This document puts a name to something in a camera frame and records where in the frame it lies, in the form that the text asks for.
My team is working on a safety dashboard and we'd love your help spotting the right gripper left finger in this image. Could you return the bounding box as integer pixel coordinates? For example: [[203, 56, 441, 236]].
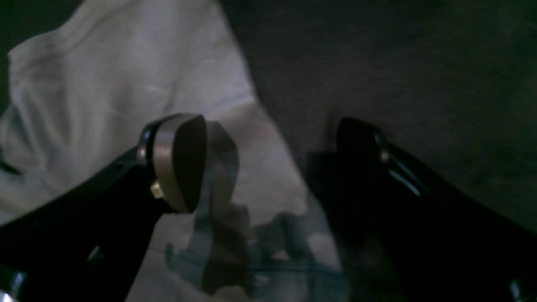
[[0, 114, 208, 302]]

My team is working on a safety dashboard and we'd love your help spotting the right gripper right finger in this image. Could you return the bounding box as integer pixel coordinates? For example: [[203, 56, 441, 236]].
[[307, 118, 536, 302]]

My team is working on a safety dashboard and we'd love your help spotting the grey T-shirt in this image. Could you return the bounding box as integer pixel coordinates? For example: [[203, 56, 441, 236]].
[[1, 0, 351, 302]]

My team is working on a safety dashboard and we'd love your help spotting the black table cloth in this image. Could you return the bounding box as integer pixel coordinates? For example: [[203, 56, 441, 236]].
[[0, 0, 537, 302]]

